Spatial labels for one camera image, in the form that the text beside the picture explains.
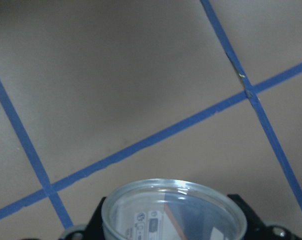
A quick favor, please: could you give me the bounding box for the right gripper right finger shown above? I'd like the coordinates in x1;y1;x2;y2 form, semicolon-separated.
227;194;273;240

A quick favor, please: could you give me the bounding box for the clear tennis ball can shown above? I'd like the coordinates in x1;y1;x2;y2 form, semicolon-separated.
101;178;248;240

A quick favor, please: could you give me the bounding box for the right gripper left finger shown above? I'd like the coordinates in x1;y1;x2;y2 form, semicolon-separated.
84;196;107;240

